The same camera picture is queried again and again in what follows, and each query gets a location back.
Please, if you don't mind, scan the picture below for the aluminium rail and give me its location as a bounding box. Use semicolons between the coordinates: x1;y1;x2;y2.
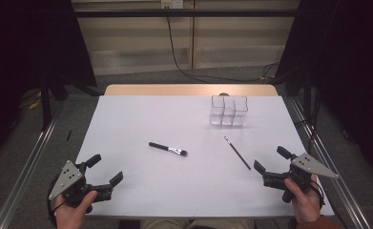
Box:
288;97;372;229
0;104;64;229

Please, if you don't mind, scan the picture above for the clear plastic organizer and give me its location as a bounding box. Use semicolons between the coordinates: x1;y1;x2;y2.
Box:
209;94;249;128

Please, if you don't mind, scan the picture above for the hand-held gripper cable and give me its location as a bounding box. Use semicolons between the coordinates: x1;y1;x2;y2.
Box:
309;179;325;211
46;177;64;228

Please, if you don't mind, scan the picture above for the white table mat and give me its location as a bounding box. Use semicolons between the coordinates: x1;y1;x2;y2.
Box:
74;94;335;219

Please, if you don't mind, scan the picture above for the left hand-held gripper cable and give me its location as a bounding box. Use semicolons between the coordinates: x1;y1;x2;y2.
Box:
46;177;64;228

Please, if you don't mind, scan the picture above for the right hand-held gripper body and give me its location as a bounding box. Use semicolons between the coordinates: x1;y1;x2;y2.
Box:
262;153;340;204

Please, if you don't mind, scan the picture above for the black wall cable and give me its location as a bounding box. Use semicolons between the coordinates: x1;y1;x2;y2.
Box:
165;6;280;84

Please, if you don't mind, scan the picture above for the black horizontal frame bar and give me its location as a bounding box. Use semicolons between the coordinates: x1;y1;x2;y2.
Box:
73;9;300;18

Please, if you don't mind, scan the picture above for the black curtain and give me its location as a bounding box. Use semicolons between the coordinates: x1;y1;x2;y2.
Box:
275;0;373;179
0;0;98;170

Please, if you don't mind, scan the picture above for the thin black brush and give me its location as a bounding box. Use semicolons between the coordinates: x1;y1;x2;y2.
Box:
223;135;252;171

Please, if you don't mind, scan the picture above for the black stand post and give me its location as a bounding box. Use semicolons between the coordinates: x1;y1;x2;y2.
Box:
302;68;314;120
39;73;53;132

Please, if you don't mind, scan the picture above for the white wall socket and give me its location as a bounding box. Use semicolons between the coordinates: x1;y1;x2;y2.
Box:
160;0;184;10

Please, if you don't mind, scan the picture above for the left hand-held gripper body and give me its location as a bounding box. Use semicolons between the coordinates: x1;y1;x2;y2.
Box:
48;159;114;215

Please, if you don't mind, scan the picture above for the person's right hand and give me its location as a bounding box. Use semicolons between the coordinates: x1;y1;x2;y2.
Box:
283;175;323;225

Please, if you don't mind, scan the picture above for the person's left hand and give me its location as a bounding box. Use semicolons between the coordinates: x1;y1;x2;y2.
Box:
53;190;98;229

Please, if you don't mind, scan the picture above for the right hand-held gripper cable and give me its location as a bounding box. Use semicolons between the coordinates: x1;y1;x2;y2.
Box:
309;179;325;211

